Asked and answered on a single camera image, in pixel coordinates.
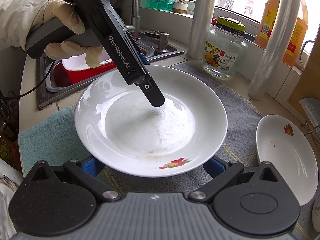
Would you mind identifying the white bowl pink flowers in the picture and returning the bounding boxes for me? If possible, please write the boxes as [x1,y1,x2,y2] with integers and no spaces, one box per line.
[312,195,320,232]

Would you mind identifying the white colander basket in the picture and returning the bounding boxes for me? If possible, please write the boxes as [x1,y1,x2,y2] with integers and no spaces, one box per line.
[61,48,112,71]

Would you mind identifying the left plastic wrap roll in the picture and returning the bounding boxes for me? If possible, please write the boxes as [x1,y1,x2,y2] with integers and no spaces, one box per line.
[187,0,215,59]

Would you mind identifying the sink soap dispenser knob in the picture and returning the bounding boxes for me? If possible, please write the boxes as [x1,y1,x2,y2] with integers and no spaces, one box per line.
[155,32,169,54]

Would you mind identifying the right plastic wrap roll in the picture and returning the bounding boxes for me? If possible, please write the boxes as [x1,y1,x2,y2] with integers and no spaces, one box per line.
[247,0,301,101]

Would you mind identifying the steel santoku knife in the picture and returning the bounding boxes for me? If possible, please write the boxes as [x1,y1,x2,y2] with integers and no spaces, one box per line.
[299,98,320,127]

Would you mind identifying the glass jar green lid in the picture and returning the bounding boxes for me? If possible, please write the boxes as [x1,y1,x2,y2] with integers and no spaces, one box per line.
[203,16,248,80]

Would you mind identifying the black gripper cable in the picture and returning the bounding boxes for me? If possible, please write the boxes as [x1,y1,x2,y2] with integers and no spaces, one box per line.
[0,60,57,100]

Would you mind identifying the white fruit plate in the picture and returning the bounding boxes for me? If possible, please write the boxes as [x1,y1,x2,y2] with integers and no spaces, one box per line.
[75,65,228,178]
[256,115,318,206]

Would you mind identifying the steel sink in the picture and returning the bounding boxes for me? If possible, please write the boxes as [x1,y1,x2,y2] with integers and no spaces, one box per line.
[36,28,185,110]

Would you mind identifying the red wash basin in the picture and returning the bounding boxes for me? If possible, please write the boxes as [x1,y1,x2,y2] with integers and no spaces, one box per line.
[53,62,116,87]

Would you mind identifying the steel wire rack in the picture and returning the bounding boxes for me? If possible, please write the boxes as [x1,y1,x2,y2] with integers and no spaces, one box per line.
[304,121,320,136]

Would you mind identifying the left gloved hand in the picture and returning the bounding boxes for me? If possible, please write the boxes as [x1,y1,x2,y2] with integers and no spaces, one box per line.
[42,0,104,69]

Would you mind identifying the plastic wrap roll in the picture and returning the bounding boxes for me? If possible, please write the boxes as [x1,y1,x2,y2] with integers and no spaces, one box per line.
[187,0,215,59]
[247,0,301,101]

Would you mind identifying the grey blue checked towel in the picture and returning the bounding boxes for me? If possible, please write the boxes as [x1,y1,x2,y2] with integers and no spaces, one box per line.
[18,62,320,240]

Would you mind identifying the small potted succulent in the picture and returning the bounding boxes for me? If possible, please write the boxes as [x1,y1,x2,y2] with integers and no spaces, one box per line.
[172,0,188,14]

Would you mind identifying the bamboo cutting board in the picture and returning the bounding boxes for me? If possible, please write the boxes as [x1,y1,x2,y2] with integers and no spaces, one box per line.
[288,31,320,121]

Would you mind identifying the steel sink faucet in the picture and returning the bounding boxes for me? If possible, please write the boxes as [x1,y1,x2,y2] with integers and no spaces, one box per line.
[126,0,142,40]

